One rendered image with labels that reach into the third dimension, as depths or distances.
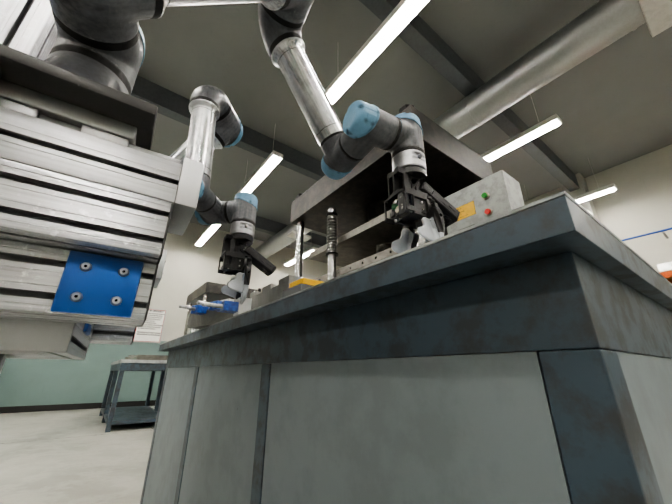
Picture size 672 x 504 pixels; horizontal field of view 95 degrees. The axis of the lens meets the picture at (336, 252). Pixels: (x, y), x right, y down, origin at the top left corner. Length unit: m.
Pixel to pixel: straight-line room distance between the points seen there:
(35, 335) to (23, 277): 0.11
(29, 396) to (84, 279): 7.54
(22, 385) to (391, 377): 7.80
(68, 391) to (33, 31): 7.40
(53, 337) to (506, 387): 0.62
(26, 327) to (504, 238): 0.65
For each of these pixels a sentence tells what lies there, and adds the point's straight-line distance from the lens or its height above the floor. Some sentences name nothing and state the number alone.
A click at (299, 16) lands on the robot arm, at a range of 0.93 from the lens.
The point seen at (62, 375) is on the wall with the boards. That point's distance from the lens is 8.05.
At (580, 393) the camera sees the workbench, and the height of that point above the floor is 0.64.
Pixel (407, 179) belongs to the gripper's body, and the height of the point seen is 1.03.
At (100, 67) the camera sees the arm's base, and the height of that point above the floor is 1.11.
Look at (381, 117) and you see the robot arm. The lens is 0.71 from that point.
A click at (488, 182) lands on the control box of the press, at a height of 1.44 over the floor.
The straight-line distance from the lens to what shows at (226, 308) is 0.93.
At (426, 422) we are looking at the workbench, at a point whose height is 0.60.
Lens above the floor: 0.65
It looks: 21 degrees up
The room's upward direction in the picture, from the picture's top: straight up
